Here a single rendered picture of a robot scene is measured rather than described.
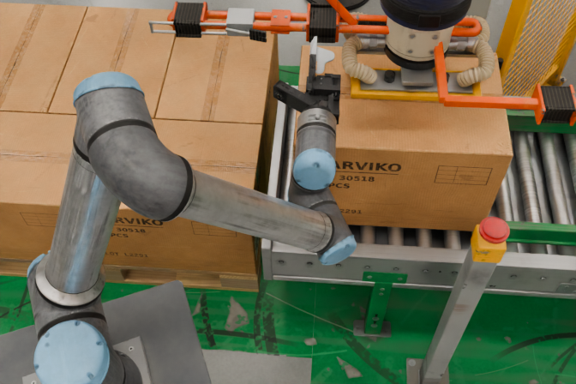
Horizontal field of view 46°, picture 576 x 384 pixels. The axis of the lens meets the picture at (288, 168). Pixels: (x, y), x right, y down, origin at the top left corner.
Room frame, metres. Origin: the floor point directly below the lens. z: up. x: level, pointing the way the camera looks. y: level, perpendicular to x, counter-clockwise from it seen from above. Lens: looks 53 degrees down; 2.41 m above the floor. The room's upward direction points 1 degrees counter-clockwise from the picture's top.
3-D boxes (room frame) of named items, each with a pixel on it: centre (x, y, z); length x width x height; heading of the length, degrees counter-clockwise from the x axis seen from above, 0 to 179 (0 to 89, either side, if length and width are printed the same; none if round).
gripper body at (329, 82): (1.08, -0.08, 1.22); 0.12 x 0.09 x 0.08; 175
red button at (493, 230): (0.83, -0.49, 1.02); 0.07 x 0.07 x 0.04
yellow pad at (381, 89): (1.24, -0.34, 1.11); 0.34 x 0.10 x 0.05; 86
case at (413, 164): (1.34, -0.33, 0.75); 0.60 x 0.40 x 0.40; 85
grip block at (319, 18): (1.35, -0.10, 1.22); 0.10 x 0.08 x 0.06; 176
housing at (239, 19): (1.37, 0.12, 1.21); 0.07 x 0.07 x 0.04; 86
